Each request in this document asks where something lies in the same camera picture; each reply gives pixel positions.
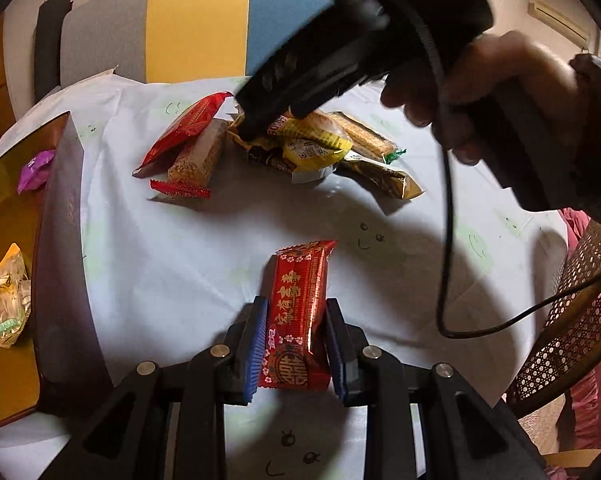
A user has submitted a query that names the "purple snack packet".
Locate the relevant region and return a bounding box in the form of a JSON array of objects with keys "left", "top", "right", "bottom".
[{"left": 16, "top": 150, "right": 56, "bottom": 195}]

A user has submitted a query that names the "clear red-edged peanut bar packet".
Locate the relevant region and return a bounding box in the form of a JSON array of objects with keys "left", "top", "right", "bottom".
[{"left": 149, "top": 119, "right": 231, "bottom": 199}]

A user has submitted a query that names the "gold brown snack packet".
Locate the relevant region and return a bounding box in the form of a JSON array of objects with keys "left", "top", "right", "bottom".
[{"left": 338, "top": 155, "right": 425, "bottom": 201}]

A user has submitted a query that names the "white air conditioner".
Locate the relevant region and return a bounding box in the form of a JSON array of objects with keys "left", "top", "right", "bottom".
[{"left": 527, "top": 0, "right": 594, "bottom": 48}]

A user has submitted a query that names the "dark brown gift box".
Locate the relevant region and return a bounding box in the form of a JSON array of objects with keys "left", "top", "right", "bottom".
[{"left": 0, "top": 110, "right": 115, "bottom": 436}]

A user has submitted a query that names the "grey yellow blue chair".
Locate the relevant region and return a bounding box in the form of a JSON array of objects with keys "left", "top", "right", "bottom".
[{"left": 34, "top": 0, "right": 337, "bottom": 103}]

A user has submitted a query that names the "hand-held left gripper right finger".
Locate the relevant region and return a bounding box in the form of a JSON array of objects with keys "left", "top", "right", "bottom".
[{"left": 323, "top": 297, "right": 546, "bottom": 480}]

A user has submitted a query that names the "dark brown snack packet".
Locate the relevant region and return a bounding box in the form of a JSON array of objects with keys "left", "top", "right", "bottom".
[{"left": 245, "top": 145, "right": 301, "bottom": 173}]

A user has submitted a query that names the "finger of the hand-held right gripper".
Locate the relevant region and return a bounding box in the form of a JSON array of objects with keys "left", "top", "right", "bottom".
[
  {"left": 235, "top": 0, "right": 382, "bottom": 137},
  {"left": 289, "top": 66, "right": 382, "bottom": 118}
]

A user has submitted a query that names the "yellow cake snack packet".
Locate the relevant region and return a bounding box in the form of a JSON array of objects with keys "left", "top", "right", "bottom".
[{"left": 268, "top": 112, "right": 354, "bottom": 173}]

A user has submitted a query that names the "person's right forearm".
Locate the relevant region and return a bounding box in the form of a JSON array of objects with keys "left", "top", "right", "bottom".
[{"left": 483, "top": 52, "right": 601, "bottom": 241}]

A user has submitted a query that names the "yellow white snack packet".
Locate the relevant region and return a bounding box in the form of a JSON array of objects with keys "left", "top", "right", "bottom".
[{"left": 0, "top": 242, "right": 32, "bottom": 348}]

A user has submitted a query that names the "long red snack packet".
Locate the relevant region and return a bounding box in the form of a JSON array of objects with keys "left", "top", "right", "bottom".
[{"left": 132, "top": 91, "right": 235, "bottom": 179}]

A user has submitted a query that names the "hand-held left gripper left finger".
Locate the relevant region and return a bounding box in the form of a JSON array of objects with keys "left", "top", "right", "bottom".
[{"left": 45, "top": 296, "right": 271, "bottom": 480}]

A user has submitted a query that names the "black cable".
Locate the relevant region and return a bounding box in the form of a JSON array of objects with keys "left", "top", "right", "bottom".
[{"left": 411, "top": 0, "right": 601, "bottom": 339}]

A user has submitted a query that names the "person's right hand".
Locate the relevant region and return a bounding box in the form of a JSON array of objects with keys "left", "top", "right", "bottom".
[{"left": 381, "top": 30, "right": 580, "bottom": 167}]

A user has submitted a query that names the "green-edged cracker packet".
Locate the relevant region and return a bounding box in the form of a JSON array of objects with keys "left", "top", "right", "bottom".
[{"left": 331, "top": 110, "right": 406, "bottom": 166}]

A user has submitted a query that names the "red gold-print snack packet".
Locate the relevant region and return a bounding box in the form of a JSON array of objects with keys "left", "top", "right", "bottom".
[{"left": 257, "top": 240, "right": 339, "bottom": 392}]

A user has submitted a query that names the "wooden wardrobe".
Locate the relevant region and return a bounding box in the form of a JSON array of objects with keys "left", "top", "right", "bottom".
[{"left": 0, "top": 10, "right": 36, "bottom": 156}]

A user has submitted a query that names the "pink cloth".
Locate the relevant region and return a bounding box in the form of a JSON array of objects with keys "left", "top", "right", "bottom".
[{"left": 558, "top": 207, "right": 601, "bottom": 451}]

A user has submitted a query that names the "rattan chair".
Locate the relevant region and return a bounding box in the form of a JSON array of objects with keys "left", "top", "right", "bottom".
[{"left": 503, "top": 220, "right": 601, "bottom": 461}]

